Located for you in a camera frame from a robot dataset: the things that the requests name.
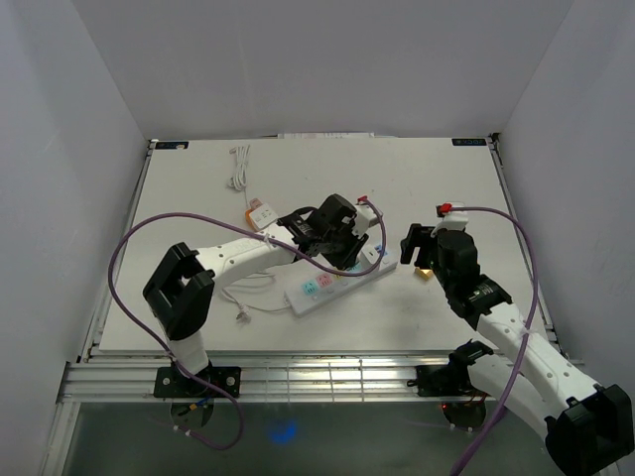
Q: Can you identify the yellow charger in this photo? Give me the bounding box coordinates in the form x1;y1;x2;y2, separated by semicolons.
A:
415;268;434;281

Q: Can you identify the white multicolour power strip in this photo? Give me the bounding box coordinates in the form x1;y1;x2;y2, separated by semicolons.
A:
284;244;398;317

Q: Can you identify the white cube socket adapter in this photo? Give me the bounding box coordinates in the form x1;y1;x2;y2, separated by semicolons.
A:
250;206;278;230

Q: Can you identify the orange power strip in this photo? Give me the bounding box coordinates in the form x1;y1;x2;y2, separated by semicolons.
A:
242;206;274;233

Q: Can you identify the white strip cable with plug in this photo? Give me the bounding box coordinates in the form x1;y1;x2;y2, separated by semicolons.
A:
217;275;294;324

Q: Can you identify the white charger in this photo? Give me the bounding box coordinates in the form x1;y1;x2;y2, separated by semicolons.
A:
361;246;383;267

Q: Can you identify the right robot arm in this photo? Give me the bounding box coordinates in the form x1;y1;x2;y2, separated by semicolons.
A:
400;224;634;475

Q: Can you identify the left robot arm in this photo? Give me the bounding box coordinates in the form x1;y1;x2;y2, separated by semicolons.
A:
142;194;380;397

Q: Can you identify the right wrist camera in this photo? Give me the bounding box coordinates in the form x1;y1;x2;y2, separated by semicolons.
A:
433;202;468;235

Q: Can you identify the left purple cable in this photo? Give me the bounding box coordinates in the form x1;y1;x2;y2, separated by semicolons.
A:
107;197;388;451

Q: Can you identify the purple cable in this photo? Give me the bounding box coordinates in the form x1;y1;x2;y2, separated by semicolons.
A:
448;205;541;476
107;197;388;451

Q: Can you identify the orange strip white cable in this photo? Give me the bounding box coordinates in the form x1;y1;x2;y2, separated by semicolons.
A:
226;144;254;209

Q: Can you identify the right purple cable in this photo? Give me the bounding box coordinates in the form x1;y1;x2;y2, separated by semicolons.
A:
448;205;541;476

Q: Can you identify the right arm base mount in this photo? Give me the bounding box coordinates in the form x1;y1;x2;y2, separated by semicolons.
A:
407;340;494;397

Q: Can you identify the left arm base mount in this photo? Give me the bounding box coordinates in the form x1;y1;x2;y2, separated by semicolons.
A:
153;364;242;399

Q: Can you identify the aluminium rail frame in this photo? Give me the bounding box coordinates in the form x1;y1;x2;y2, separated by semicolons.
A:
54;138;566;475

